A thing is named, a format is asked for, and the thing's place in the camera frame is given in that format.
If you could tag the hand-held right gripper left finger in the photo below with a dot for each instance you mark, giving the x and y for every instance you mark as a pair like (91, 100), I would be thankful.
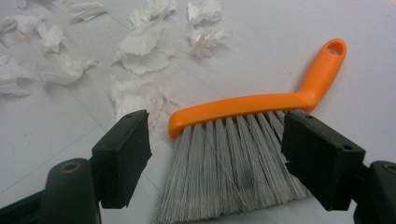
(123, 161)

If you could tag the white paper scraps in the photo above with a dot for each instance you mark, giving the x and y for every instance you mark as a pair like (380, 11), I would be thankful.
(140, 43)

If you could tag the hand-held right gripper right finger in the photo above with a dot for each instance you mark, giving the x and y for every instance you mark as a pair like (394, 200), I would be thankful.
(320, 165)

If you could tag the orange brush with grey bristles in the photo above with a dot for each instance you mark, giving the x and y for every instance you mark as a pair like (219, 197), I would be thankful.
(249, 104)

